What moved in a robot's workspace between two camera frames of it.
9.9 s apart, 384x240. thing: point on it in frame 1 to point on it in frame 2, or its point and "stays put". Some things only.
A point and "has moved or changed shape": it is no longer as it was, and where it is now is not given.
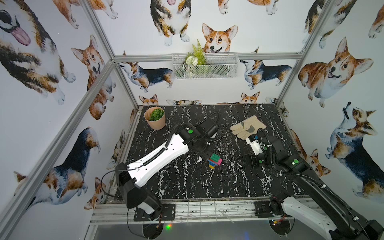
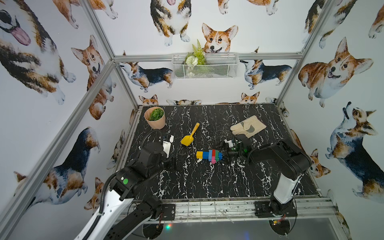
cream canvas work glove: x=248 y=127 stays put
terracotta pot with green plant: x=155 y=117 stays put
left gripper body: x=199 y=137 to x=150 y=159
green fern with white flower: x=195 y=61 stays put
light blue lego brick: x=212 y=163 has moved or changed shape
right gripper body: x=263 y=159 to x=232 y=152
